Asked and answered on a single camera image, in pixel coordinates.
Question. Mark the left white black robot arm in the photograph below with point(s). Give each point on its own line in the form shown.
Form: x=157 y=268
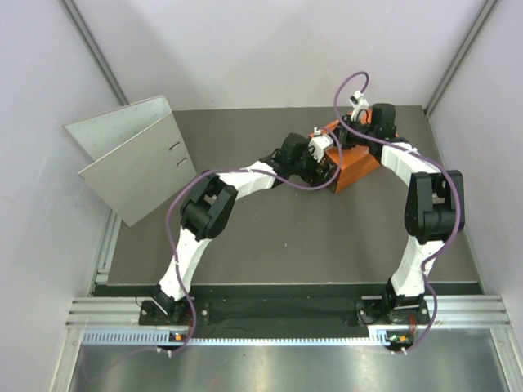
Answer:
x=202 y=209

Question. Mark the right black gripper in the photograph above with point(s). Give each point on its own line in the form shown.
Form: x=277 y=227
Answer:
x=349 y=127

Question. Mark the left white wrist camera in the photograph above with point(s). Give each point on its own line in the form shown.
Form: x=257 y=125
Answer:
x=319 y=143

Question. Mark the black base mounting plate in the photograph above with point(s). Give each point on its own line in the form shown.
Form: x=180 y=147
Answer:
x=303 y=309

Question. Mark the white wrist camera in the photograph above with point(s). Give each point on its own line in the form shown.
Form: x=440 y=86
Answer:
x=319 y=143
x=358 y=102

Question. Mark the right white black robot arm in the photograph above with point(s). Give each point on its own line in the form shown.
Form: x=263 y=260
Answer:
x=435 y=199

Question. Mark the orange drawer box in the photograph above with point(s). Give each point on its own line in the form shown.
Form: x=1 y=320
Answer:
x=357 y=162

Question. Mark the aluminium rail frame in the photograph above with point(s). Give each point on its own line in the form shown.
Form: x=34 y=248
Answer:
x=336 y=250

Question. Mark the grey slotted cable duct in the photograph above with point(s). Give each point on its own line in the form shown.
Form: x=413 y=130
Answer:
x=170 y=339

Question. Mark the grey ring binder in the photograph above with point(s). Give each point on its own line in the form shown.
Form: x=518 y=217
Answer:
x=139 y=157

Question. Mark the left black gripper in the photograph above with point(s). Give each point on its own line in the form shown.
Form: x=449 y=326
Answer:
x=313 y=178

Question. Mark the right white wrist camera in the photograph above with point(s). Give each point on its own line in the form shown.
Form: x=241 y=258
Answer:
x=358 y=102

